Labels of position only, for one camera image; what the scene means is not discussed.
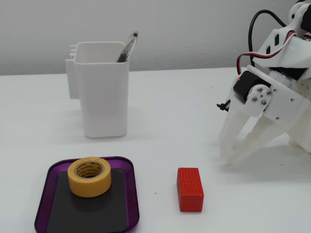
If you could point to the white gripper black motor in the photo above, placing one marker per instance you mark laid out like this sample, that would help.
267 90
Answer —
283 102

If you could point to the yellow masking tape roll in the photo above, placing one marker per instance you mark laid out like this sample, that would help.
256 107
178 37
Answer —
90 187

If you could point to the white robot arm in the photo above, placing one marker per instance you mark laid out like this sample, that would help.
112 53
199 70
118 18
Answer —
279 46

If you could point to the red textured block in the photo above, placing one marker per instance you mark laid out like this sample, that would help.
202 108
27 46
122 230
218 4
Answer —
190 191

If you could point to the purple metal tray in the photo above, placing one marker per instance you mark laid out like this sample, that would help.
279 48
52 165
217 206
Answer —
133 194

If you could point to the clear black ballpoint pen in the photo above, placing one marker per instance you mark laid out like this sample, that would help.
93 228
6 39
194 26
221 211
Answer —
127 47

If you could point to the white plastic pen holder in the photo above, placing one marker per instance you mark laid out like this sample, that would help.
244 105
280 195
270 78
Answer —
102 97

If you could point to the black mat in tray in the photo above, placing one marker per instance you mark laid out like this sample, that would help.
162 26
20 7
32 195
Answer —
97 213

